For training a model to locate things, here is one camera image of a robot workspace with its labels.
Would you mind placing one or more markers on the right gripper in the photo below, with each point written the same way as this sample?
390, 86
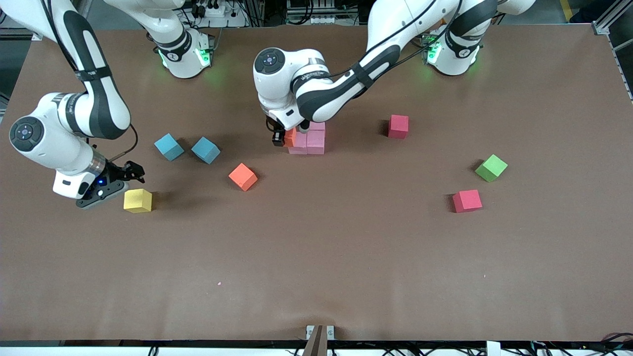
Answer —
118, 173

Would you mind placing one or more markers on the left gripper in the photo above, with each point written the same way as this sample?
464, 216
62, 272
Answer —
277, 134

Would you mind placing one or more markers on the orange foam block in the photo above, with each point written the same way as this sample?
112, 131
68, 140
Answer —
291, 137
243, 176

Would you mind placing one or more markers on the pink foam block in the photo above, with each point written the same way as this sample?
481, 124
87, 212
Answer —
299, 146
316, 142
317, 126

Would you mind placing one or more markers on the yellow foam block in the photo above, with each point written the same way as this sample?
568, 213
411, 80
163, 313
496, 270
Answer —
137, 200

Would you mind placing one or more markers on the red foam block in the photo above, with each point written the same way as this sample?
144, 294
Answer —
398, 126
467, 200

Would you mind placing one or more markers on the green foam block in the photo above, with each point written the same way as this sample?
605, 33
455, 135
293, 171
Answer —
491, 167

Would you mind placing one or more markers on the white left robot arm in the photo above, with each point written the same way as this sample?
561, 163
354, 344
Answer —
277, 84

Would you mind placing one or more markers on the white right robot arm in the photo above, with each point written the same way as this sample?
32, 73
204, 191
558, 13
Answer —
94, 99

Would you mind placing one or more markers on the blue foam block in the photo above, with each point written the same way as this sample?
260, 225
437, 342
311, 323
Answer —
168, 147
205, 150

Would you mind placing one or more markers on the white power strip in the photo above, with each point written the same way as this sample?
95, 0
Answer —
217, 12
329, 20

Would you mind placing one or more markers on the aluminium frame rail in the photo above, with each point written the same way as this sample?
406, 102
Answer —
15, 33
601, 27

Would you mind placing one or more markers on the metal table edge bracket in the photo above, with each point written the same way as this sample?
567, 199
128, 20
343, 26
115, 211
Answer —
331, 332

